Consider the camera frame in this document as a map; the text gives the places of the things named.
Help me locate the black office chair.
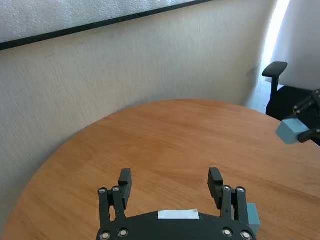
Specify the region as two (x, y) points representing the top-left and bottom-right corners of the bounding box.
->
(261, 61), (320, 147)

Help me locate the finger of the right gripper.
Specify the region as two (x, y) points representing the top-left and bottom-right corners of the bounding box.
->
(297, 127), (320, 144)
(292, 89), (320, 119)

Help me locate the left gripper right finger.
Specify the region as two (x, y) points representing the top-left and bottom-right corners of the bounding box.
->
(206, 167), (249, 224)

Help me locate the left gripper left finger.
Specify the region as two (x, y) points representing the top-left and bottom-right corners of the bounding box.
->
(97, 168), (133, 227)

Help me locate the black wall rail strip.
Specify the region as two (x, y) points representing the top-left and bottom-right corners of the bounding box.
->
(0, 0), (216, 51)

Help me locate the blue foam cube block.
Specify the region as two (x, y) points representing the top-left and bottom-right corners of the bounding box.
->
(275, 118), (311, 145)
(246, 203), (261, 233)

